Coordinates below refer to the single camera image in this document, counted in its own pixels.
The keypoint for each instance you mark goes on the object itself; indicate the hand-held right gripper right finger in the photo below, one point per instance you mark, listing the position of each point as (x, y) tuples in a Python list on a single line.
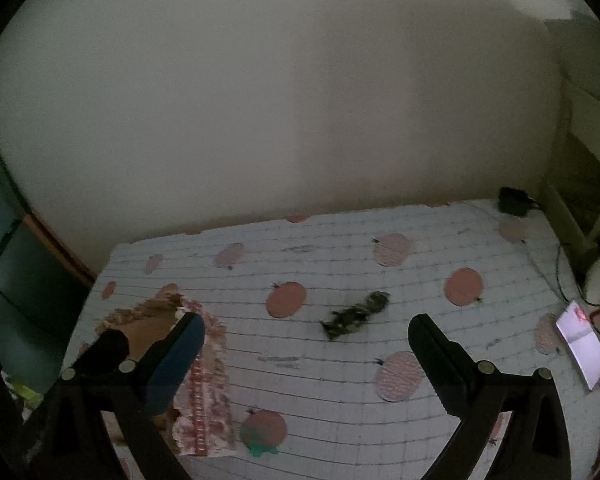
[(437, 365)]

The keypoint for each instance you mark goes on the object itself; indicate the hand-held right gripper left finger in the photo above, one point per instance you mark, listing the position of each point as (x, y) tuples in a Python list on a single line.
[(175, 370)]

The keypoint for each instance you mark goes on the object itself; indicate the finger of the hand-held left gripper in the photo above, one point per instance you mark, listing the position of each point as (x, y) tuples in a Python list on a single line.
[(107, 347)]

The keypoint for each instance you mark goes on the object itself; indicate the floral cardboard box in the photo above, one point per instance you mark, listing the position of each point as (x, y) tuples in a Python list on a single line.
[(210, 400)]

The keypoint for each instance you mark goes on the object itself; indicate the desktop with checked fruit-print cloth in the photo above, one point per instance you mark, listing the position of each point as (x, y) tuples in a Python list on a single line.
[(330, 385)]

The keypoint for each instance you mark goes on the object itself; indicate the yellow-green object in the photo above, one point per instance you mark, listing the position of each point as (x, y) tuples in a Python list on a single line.
[(25, 392)]

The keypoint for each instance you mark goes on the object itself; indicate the green cabinet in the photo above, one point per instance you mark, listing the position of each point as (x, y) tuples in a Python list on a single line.
[(10, 270)]

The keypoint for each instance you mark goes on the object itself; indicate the white smartphone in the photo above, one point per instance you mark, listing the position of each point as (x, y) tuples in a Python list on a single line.
[(582, 350)]

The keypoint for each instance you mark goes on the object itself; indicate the black power adapter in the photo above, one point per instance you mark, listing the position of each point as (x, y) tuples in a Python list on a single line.
[(512, 200)]

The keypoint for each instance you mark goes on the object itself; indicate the white wooden rack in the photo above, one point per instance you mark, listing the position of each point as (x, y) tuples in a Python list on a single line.
[(587, 105)]

